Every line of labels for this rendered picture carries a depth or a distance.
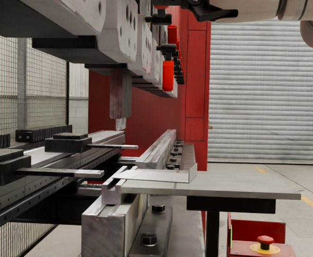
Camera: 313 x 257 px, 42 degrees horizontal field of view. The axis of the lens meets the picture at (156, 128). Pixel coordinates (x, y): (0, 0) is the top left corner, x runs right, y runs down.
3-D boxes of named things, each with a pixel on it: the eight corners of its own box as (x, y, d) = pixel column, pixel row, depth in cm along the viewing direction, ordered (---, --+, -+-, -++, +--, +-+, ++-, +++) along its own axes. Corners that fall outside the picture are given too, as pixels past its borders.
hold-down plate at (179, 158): (179, 172, 155) (179, 164, 155) (165, 171, 155) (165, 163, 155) (181, 161, 185) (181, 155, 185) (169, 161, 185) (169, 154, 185)
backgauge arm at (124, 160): (151, 183, 202) (152, 155, 201) (26, 179, 207) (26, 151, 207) (153, 180, 210) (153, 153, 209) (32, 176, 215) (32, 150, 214)
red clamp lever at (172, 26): (178, 22, 96) (178, 53, 104) (161, 22, 96) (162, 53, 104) (178, 27, 95) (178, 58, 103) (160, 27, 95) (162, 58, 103)
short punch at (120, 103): (121, 131, 64) (123, 71, 64) (109, 131, 65) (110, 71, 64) (130, 128, 74) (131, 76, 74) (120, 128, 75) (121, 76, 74)
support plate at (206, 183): (301, 200, 59) (301, 193, 59) (121, 193, 61) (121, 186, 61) (275, 178, 77) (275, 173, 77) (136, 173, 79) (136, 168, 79)
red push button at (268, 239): (274, 255, 97) (275, 239, 97) (257, 253, 98) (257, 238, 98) (272, 249, 101) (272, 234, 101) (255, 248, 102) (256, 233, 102)
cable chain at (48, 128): (32, 142, 128) (32, 130, 128) (15, 142, 128) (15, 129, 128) (72, 133, 171) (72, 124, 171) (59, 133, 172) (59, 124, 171)
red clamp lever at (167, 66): (174, 91, 83) (176, 43, 82) (154, 91, 83) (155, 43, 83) (175, 92, 85) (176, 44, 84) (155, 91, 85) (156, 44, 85)
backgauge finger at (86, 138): (134, 155, 114) (135, 137, 114) (44, 152, 116) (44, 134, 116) (139, 150, 126) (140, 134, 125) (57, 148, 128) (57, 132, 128)
